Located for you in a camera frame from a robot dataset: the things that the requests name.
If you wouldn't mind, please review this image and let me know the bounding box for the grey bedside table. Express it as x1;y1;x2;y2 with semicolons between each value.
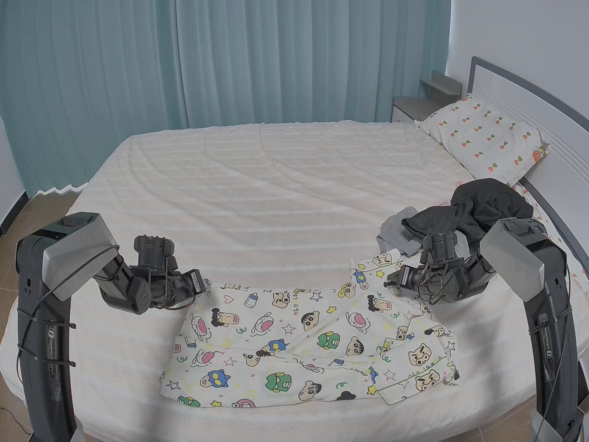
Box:
392;71;462;124

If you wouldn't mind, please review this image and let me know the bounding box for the grey garment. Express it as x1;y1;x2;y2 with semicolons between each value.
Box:
377;207;470;257

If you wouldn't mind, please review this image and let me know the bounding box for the white printed pyjama top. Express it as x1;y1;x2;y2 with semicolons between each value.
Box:
159;252;462;406

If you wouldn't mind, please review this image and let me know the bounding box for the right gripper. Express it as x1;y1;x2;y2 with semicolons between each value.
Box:
398;265;431;293

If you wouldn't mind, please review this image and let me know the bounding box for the bed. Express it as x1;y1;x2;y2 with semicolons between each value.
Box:
0;56;589;432

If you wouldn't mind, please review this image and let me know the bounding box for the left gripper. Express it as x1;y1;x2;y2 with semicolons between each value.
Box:
167;269;206;307

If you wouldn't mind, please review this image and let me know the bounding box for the black garment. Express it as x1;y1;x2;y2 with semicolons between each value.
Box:
401;178;534;257

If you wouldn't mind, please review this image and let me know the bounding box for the white printed pillow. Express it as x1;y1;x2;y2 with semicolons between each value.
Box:
416;94;550;188

